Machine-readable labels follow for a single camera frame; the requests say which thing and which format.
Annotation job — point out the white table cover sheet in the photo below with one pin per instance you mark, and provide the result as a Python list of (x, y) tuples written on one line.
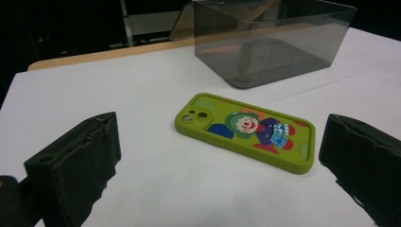
[(151, 94)]

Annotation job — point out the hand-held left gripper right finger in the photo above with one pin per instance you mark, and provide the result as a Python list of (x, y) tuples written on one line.
[(365, 157)]

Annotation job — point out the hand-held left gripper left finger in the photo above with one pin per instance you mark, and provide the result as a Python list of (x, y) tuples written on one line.
[(75, 164)]

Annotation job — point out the transparent grey plastic box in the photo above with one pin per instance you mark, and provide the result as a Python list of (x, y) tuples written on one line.
[(268, 53)]

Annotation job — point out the white metal stand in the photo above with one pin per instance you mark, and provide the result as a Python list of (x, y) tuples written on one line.
[(148, 23)]

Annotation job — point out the green clown phone case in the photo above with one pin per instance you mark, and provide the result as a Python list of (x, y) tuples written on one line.
[(252, 132)]

